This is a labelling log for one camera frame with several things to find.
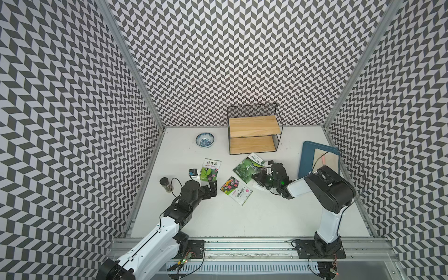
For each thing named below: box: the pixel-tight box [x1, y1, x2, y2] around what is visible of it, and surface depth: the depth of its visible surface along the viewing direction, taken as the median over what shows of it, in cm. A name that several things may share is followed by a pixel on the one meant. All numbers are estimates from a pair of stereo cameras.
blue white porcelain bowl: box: [195, 132, 215, 149], surface depth 111 cm
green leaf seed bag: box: [232, 152, 266, 184], surface depth 100 cm
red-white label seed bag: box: [200, 157, 222, 182], surface depth 99 cm
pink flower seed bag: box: [252, 181, 271, 194], surface depth 93 cm
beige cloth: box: [312, 148, 339, 175], surface depth 102 cm
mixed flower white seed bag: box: [219, 176, 254, 206], surface depth 91 cm
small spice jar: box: [159, 176, 172, 194], surface depth 84 cm
